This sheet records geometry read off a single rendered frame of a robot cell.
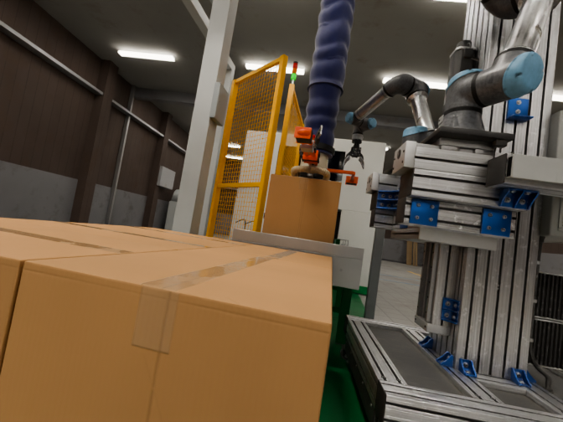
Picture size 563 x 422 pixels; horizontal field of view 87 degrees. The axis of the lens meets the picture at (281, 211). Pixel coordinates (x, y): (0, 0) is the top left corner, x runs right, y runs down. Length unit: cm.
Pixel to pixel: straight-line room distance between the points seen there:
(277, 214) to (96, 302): 133
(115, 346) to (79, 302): 7
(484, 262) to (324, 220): 75
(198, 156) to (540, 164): 217
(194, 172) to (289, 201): 111
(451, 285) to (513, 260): 23
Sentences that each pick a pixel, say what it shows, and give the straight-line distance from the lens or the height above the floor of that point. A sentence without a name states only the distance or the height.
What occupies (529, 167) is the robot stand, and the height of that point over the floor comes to 91.
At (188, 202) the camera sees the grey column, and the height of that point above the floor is 75.
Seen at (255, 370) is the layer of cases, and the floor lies 48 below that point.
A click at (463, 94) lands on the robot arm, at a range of 123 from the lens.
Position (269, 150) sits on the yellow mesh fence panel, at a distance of 248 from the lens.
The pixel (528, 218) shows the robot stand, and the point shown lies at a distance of 145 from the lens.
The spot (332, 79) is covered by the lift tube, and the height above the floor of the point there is 163.
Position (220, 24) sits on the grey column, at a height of 229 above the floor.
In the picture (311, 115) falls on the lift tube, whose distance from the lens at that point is 201.
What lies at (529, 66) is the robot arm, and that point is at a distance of 119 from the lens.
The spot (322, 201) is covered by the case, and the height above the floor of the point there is 83.
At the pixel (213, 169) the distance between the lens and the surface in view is 488.
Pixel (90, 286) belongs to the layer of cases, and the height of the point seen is 53.
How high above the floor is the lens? 63
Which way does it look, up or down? 4 degrees up
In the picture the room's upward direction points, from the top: 9 degrees clockwise
